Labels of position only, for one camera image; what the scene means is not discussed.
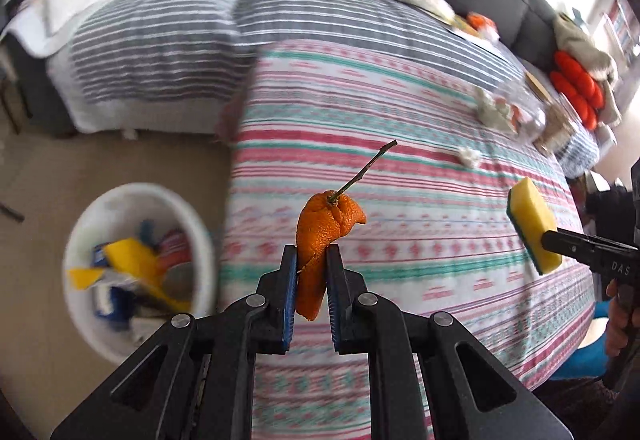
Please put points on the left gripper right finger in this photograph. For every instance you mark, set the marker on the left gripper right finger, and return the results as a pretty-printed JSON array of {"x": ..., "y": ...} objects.
[{"x": 429, "y": 376}]

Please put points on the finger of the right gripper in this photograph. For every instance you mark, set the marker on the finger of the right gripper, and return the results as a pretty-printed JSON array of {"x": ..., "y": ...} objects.
[{"x": 588, "y": 249}]

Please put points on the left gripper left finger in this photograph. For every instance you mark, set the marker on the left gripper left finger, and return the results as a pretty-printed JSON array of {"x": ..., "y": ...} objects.
[{"x": 193, "y": 378}]

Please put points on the yellow green sponge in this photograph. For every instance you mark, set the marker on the yellow green sponge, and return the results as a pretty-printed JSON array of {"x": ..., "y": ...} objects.
[{"x": 531, "y": 218}]

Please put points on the orange peel with stem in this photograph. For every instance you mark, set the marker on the orange peel with stem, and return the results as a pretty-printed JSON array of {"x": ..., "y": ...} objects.
[{"x": 326, "y": 217}]

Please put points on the red soda can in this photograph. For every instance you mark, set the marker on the red soda can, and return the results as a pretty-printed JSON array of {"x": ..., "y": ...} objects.
[{"x": 173, "y": 250}]

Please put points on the yellow snack wrapper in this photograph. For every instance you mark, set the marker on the yellow snack wrapper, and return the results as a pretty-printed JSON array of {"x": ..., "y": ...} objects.
[{"x": 130, "y": 265}]

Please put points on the small white tissue ball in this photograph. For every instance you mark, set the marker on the small white tissue ball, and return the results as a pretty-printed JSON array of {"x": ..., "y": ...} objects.
[{"x": 469, "y": 157}]

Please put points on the cream paper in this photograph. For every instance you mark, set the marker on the cream paper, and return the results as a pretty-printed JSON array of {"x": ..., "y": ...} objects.
[{"x": 495, "y": 112}]

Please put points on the white trash bin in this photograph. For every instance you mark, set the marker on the white trash bin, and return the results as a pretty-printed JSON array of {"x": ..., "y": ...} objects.
[{"x": 112, "y": 320}]

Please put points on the person's right hand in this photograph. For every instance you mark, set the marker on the person's right hand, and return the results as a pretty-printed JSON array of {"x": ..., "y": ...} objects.
[{"x": 616, "y": 337}]

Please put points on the glass jar with crackers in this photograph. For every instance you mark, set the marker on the glass jar with crackers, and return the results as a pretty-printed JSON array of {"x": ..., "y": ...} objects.
[{"x": 562, "y": 123}]

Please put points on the red orange cushion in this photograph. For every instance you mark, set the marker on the red orange cushion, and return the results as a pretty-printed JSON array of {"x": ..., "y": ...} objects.
[{"x": 580, "y": 89}]

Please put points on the glass jar with cork lid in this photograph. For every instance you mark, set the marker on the glass jar with cork lid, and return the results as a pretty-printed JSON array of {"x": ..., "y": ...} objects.
[{"x": 528, "y": 114}]

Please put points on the patterned red green tablecloth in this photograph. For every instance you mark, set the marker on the patterned red green tablecloth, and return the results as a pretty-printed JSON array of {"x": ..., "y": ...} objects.
[{"x": 437, "y": 235}]

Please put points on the beige blanket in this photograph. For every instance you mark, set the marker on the beige blanket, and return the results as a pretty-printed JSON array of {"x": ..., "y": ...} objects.
[{"x": 576, "y": 43}]

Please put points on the white bookshelf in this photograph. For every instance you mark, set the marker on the white bookshelf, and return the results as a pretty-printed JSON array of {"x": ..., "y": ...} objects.
[{"x": 621, "y": 33}]

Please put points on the orange white toy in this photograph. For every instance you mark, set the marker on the orange white toy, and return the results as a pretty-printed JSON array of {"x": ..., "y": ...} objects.
[{"x": 485, "y": 27}]

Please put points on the yellow book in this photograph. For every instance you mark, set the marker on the yellow book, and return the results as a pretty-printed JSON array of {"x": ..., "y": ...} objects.
[{"x": 461, "y": 28}]

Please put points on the grey striped quilt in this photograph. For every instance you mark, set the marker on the grey striped quilt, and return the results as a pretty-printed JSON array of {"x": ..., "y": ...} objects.
[{"x": 172, "y": 65}]

